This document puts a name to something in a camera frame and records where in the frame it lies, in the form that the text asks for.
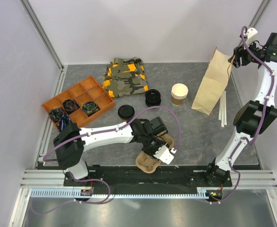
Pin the brown paper bag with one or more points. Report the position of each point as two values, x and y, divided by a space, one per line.
213 84

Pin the stack of paper cups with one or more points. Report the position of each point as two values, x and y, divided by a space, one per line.
179 92

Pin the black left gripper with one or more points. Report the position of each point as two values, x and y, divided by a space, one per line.
161 143

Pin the white paper straws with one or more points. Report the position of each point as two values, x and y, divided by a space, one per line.
222 110

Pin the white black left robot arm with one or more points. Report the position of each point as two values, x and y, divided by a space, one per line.
73 141

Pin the stack of black lids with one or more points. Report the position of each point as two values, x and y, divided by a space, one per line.
152 98

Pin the grey slotted cable duct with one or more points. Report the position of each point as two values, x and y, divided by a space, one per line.
81 194

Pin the cardboard cup carrier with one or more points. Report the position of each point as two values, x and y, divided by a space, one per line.
149 164

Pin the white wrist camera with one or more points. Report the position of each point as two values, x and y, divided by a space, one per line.
164 154
249 35

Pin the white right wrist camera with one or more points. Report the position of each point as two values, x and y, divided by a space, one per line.
249 35

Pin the black plastic cup lid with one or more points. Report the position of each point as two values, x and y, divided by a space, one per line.
126 111

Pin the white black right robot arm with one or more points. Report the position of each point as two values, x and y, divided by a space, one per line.
255 116

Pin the blue striped rolled sock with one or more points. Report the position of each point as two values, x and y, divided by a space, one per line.
63 122

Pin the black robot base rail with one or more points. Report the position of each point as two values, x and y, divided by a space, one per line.
202 176

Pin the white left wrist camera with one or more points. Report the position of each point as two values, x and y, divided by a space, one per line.
164 154

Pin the orange compartment tray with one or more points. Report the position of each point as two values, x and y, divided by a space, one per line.
86 90

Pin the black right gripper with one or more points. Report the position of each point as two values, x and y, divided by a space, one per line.
238 52

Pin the camouflage folded cloth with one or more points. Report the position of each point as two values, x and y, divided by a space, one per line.
125 78

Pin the dark patterned rolled sock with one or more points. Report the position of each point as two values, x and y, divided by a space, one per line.
56 114

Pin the green yellow rolled sock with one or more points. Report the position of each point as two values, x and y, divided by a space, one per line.
90 108

